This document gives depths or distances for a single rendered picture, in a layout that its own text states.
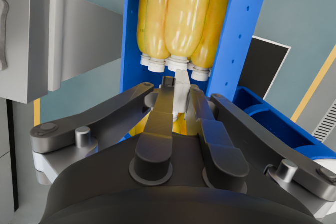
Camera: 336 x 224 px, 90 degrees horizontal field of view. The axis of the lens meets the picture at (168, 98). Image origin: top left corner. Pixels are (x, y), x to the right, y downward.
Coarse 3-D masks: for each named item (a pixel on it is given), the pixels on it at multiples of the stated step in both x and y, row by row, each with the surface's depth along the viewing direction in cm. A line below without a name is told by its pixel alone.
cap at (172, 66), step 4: (168, 64) 34; (172, 64) 33; (176, 64) 33; (180, 64) 33; (184, 64) 33; (168, 68) 34; (172, 68) 33; (176, 68) 33; (180, 68) 33; (184, 68) 33
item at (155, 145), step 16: (160, 96) 12; (160, 112) 9; (144, 128) 7; (160, 128) 7; (144, 144) 6; (160, 144) 6; (144, 160) 5; (160, 160) 5; (144, 176) 5; (160, 176) 5
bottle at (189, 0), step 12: (168, 0) 30; (180, 0) 27; (192, 0) 27; (204, 0) 28; (168, 12) 30; (180, 12) 28; (192, 12) 28; (204, 12) 29; (168, 24) 30; (180, 24) 29; (192, 24) 29; (204, 24) 31; (168, 36) 30; (180, 36) 29; (192, 36) 29; (168, 48) 32; (180, 48) 30; (192, 48) 31; (180, 60) 32
